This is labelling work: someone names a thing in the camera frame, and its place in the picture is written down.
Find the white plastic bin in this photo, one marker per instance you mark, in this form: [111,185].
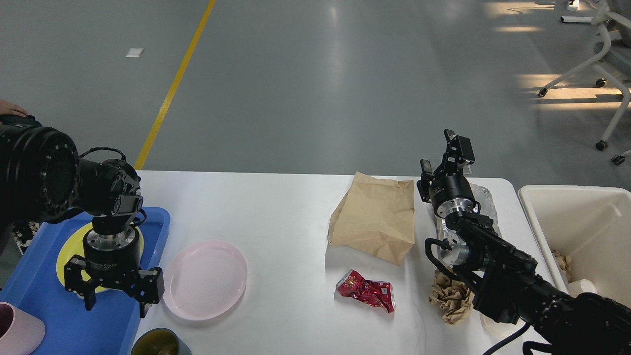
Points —
[590,224]

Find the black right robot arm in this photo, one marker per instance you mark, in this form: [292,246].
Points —
[503,278]

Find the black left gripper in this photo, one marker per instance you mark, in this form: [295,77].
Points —
[113,262]

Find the white cup in bin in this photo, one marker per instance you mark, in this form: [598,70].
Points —
[575,288]

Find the yellow plate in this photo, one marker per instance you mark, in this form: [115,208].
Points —
[74,246]

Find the crumpled red foil wrapper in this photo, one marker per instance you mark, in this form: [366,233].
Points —
[377,294]

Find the crumpled paper in bin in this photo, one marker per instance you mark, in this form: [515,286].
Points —
[563,263]

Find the brown paper bag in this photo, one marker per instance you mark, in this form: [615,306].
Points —
[375,216]

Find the pink plate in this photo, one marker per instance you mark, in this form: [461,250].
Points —
[205,280]

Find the white office chair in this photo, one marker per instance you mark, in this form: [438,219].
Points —
[613,24]

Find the blue plastic tray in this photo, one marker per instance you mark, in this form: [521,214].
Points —
[109,328]

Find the dark green cup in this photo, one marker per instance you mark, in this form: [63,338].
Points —
[160,341]

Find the white paper cup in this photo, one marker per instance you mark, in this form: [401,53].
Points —
[498,329]

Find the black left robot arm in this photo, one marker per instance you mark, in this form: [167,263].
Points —
[44,179]

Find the crumpled brown paper ball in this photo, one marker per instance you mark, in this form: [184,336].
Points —
[454,298]

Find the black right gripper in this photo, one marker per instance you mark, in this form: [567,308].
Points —
[450,193]

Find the aluminium foil tray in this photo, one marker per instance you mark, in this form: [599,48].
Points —
[485,202]

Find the pink cup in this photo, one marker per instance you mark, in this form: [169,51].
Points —
[20,332]

